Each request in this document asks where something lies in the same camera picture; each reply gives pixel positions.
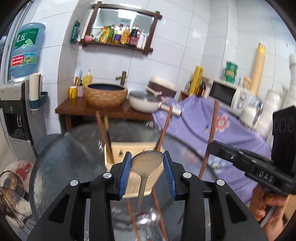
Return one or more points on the wooden vanity counter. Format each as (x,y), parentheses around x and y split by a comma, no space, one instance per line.
(76,107)

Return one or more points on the black chopstick with gold band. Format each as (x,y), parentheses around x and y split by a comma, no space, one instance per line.
(106,125)

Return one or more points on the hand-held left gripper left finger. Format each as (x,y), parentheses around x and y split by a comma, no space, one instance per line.
(123,176)

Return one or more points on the white pan with lid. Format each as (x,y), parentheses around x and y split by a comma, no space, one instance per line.
(143,103)

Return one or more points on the stack of green noodle cups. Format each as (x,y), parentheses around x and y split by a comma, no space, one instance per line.
(230,72)

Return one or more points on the white electric kettle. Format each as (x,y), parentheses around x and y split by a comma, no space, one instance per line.
(249,113)

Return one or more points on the white squeeze bottle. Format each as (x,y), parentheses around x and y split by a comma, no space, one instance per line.
(140,40)
(144,42)

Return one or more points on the brown glass bottle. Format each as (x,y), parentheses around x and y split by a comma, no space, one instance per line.
(202,89)

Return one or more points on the green bottle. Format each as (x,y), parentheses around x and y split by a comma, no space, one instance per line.
(111,34)

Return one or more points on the tall tan cardboard tube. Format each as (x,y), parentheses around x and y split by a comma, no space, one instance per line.
(257,69)

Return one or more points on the white lint roller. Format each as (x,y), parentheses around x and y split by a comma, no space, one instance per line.
(171,110)

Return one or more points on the yellow label bottle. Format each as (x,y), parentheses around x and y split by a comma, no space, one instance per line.
(125,37)

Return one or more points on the woven pattern basin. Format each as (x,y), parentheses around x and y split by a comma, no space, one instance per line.
(104,97)

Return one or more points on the small pink bottle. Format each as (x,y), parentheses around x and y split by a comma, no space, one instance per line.
(80,91)

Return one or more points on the yellow cup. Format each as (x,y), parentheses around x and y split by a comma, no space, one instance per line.
(73,92)

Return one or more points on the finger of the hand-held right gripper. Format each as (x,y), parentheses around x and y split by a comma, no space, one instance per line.
(222,151)

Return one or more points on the white microwave oven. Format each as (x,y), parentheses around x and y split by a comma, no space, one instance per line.
(222,93)

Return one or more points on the person's right hand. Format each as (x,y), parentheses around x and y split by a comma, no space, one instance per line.
(275,215)

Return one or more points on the blue toothbrush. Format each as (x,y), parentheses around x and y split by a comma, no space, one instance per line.
(80,75)

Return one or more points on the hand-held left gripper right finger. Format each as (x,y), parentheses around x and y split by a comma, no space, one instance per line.
(170,178)

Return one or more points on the beige perforated utensil holder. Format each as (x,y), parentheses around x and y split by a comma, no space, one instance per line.
(153,178)

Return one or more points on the purple label bottle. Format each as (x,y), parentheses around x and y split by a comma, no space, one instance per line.
(118,37)

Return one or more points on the bamboo style faucet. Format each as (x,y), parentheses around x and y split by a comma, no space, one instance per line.
(122,78)

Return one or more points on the pink bowl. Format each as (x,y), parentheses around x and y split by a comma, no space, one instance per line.
(88,39)

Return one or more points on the grey water dispenser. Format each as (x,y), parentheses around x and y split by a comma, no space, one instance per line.
(13,104)

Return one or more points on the white brown rice cooker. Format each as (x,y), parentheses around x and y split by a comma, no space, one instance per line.
(161,87)

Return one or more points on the dark soy sauce bottle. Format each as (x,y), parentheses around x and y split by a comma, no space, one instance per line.
(133,38)

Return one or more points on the black power adapter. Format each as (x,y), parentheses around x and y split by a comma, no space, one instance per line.
(19,193)

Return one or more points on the purple floral cloth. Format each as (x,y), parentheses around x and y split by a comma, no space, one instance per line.
(192,120)

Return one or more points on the large metal spoon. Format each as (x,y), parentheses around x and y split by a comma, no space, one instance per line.
(146,161)

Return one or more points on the stack of white cups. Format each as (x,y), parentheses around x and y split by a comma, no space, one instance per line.
(270,104)

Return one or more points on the yellow soap pump bottle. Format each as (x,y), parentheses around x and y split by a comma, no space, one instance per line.
(87,80)

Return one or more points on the white paper cup tube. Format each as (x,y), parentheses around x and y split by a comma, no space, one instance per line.
(35,85)

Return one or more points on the blue water jug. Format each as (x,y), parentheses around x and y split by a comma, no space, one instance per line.
(25,46)

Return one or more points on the yellow seasoning packet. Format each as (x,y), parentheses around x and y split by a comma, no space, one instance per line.
(101,36)

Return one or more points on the green hanging packet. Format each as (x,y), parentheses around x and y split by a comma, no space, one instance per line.
(75,31)

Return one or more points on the yellow wrap roll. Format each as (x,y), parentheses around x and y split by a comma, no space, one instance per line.
(197,80)

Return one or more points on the yellow jar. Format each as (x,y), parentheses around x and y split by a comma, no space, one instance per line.
(246,83)

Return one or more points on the small wooden crate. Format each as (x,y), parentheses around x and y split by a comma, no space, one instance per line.
(185,96)

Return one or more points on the teal wall holder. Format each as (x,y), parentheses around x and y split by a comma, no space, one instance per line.
(44,98)

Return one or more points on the wooden framed mirror shelf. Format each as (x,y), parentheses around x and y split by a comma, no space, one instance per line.
(120,18)

